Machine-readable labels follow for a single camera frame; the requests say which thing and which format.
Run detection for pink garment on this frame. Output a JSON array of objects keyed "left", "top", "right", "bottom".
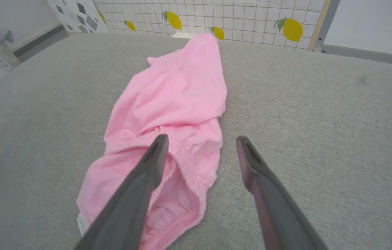
[{"left": 76, "top": 34, "right": 228, "bottom": 250}]

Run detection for white panel with grey shapes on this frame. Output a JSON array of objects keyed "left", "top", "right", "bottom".
[{"left": 47, "top": 0, "right": 109, "bottom": 34}]

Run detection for grey fabric sofa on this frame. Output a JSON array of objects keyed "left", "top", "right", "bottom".
[{"left": 0, "top": 33, "right": 392, "bottom": 250}]

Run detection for lemon print grid curtain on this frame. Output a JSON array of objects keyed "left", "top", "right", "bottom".
[{"left": 92, "top": 0, "right": 327, "bottom": 50}]

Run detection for wooden post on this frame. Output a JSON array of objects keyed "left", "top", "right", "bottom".
[{"left": 307, "top": 0, "right": 332, "bottom": 52}]

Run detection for light blue cloth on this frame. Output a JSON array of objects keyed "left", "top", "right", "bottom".
[{"left": 0, "top": 30, "right": 15, "bottom": 46}]

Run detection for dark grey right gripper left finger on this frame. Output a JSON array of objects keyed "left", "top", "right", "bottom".
[{"left": 74, "top": 134, "right": 169, "bottom": 250}]

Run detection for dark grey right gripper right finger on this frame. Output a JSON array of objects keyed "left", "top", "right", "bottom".
[{"left": 236, "top": 136, "right": 328, "bottom": 250}]

